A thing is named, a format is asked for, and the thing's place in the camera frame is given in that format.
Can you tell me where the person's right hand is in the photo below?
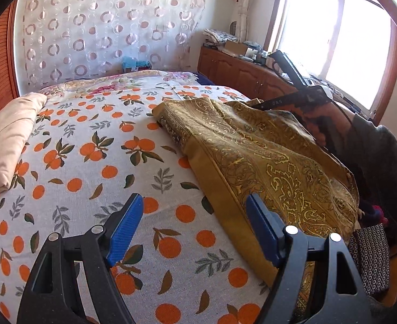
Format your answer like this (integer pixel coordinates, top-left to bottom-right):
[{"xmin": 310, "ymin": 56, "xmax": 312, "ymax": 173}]
[{"xmin": 302, "ymin": 103, "xmax": 357, "ymax": 150}]

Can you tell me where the window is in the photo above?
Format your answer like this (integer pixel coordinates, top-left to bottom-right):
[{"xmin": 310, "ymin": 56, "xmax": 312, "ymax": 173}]
[{"xmin": 269, "ymin": 0, "xmax": 397, "ymax": 117}]

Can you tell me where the cream folded pillow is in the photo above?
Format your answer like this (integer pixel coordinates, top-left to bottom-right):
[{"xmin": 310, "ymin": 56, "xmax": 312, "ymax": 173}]
[{"xmin": 0, "ymin": 92, "xmax": 48, "ymax": 196}]

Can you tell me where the golden paisley patterned cloth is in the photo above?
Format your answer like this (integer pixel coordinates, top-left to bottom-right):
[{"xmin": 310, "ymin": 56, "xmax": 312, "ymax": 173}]
[{"xmin": 151, "ymin": 96, "xmax": 360, "ymax": 324}]

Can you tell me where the stack of folded printed cloths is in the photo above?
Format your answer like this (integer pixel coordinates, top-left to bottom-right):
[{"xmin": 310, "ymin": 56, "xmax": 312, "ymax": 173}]
[{"xmin": 203, "ymin": 29, "xmax": 238, "ymax": 45}]

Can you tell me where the wooden cabinet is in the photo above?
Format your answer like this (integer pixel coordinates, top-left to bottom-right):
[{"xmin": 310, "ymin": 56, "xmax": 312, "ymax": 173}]
[{"xmin": 198, "ymin": 45, "xmax": 309, "ymax": 104}]

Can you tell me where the person's right forearm grey sleeve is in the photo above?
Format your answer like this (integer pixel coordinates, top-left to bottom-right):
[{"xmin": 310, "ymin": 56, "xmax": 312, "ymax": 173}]
[{"xmin": 332, "ymin": 114, "xmax": 397, "ymax": 218}]

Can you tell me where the cardboard box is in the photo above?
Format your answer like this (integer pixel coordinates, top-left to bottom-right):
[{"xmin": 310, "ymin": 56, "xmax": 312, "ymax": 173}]
[{"xmin": 223, "ymin": 40, "xmax": 250, "ymax": 57}]

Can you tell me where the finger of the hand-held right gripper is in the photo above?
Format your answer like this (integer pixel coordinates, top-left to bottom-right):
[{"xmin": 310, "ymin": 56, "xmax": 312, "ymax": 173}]
[
  {"xmin": 268, "ymin": 49, "xmax": 313, "ymax": 89},
  {"xmin": 252, "ymin": 85, "xmax": 331, "ymax": 111}
]

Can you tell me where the pink floral blanket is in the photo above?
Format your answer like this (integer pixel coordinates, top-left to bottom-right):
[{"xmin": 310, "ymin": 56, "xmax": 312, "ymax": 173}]
[{"xmin": 39, "ymin": 69, "xmax": 199, "ymax": 96}]

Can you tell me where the sheer curtain with circle pattern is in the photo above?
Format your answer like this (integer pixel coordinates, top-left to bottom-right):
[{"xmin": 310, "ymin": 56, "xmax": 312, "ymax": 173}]
[{"xmin": 14, "ymin": 0, "xmax": 210, "ymax": 90}]

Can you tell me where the navy blanket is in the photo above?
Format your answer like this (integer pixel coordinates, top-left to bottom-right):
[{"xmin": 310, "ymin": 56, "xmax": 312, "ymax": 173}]
[{"xmin": 196, "ymin": 72, "xmax": 216, "ymax": 87}]

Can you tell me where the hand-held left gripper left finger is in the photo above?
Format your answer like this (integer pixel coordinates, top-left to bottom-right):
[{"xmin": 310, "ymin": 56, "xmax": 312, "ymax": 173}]
[{"xmin": 16, "ymin": 193, "xmax": 144, "ymax": 324}]

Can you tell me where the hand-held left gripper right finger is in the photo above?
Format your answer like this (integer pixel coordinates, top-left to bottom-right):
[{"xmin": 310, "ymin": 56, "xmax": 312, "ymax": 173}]
[{"xmin": 246, "ymin": 193, "xmax": 372, "ymax": 324}]

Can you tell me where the cream window curtain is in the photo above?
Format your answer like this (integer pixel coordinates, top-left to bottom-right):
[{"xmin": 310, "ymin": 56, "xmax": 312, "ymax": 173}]
[{"xmin": 231, "ymin": 0, "xmax": 291, "ymax": 45}]

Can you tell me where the orange fruit print bedsheet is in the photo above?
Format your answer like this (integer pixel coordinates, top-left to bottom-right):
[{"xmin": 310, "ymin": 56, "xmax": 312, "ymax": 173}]
[{"xmin": 0, "ymin": 84, "xmax": 300, "ymax": 324}]

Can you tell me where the blue box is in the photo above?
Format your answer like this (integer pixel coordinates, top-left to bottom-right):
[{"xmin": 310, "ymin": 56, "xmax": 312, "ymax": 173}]
[{"xmin": 122, "ymin": 56, "xmax": 152, "ymax": 73}]

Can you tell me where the dark dotted cloth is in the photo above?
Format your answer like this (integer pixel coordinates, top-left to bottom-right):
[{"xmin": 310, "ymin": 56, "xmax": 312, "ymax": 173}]
[{"xmin": 348, "ymin": 224, "xmax": 392, "ymax": 298}]

